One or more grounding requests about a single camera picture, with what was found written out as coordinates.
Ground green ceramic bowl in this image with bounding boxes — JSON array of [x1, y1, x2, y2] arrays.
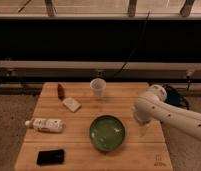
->
[[89, 115, 125, 152]]

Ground white plastic bottle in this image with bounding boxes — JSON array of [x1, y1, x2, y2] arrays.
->
[[25, 118, 64, 133]]

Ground white rectangular sponge block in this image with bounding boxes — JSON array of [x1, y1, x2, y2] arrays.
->
[[62, 97, 81, 112]]

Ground small red-brown object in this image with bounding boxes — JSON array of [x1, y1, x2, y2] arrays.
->
[[57, 84, 65, 100]]

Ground black cable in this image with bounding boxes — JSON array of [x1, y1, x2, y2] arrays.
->
[[112, 10, 151, 78]]

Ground black smartphone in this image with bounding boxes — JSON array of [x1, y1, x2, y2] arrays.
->
[[36, 149, 65, 165]]

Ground white plastic cup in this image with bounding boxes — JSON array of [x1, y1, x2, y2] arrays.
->
[[90, 78, 106, 99]]

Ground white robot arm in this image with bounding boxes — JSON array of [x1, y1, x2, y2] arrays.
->
[[133, 84, 201, 141]]

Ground black cables on floor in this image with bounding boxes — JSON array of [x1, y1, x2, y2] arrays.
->
[[150, 83, 191, 110]]

